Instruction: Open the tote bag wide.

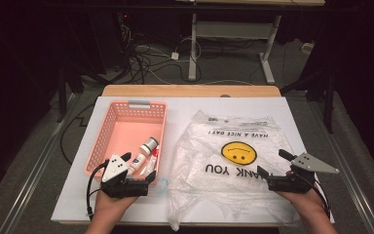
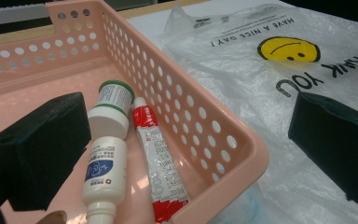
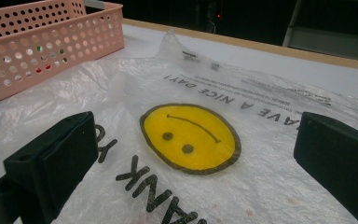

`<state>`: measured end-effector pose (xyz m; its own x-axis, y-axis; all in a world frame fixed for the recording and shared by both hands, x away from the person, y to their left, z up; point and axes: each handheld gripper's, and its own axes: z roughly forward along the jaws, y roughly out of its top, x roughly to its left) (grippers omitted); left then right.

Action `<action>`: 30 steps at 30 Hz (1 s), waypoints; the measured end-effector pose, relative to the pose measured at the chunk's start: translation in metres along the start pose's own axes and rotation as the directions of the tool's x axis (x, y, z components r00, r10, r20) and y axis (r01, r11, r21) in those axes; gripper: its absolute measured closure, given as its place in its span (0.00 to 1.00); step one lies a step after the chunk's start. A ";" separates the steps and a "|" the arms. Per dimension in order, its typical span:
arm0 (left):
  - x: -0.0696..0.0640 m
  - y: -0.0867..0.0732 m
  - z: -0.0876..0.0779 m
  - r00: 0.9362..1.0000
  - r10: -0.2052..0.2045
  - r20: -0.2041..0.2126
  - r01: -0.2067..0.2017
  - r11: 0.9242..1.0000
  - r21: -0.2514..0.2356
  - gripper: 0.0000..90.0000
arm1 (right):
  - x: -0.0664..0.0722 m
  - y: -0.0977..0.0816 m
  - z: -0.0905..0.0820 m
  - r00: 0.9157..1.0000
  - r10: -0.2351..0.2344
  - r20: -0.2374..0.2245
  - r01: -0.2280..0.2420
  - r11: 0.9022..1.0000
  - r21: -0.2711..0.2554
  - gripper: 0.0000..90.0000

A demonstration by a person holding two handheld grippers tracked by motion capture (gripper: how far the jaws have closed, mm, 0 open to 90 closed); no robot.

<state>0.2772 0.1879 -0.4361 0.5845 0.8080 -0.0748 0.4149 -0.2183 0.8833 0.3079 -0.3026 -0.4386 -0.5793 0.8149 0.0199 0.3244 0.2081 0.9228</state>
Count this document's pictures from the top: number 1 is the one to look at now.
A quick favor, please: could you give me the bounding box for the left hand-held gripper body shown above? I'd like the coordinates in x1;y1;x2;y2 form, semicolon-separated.
100;153;150;199

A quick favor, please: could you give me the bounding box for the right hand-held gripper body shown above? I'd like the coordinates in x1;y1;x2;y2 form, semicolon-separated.
267;152;340;194

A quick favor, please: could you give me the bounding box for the small tube with red cap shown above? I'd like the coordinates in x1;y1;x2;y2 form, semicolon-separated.
142;145;160;177

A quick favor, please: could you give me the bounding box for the white jar with green band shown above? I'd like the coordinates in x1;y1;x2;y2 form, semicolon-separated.
139;136;160;156

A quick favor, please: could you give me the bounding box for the pink perforated plastic basket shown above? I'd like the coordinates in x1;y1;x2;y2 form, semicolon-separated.
84;100;168;185

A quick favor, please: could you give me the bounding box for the clear smiley plastic bag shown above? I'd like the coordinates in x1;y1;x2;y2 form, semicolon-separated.
167;109;302;232

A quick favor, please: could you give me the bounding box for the person's right hand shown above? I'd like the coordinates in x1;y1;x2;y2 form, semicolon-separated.
277;187;326;214

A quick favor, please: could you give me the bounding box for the person's left hand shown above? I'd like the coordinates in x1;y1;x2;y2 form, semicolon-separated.
93;189;139;218

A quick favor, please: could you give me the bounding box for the black stand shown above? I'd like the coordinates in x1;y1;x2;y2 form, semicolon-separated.
56;64;86;124
280;69;336;135

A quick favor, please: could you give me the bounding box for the black computer with red light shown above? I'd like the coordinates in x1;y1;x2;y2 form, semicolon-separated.
115;11;134;71

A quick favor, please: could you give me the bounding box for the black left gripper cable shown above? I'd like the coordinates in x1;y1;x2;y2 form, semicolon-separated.
86;160;110;219

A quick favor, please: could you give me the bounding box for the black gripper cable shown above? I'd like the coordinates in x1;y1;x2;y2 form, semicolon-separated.
86;160;110;219
311;181;333;219

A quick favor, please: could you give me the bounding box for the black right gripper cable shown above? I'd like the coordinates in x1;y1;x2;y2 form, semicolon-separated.
311;181;333;219

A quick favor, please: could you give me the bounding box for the black floor cable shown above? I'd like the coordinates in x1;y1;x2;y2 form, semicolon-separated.
59;102;95;165

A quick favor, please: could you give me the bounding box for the metal floor rail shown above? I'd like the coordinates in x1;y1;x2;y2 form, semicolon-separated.
0;94;79;234
305;94;374;234

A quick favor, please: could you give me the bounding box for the tangle of floor cables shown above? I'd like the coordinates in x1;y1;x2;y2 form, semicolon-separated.
120;23;206;86

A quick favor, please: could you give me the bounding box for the white desk frame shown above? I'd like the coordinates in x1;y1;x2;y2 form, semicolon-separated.
174;0;325;86

